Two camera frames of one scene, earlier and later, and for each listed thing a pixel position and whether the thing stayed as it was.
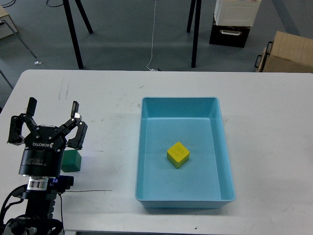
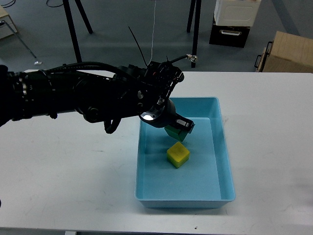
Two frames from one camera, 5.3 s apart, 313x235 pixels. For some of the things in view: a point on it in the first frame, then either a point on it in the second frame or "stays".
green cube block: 71,161 → 175,132
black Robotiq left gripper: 42,156 → 163,115
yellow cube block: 178,154 stays
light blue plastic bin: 205,180 stays
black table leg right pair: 196,29 stays
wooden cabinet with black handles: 288,53 stays
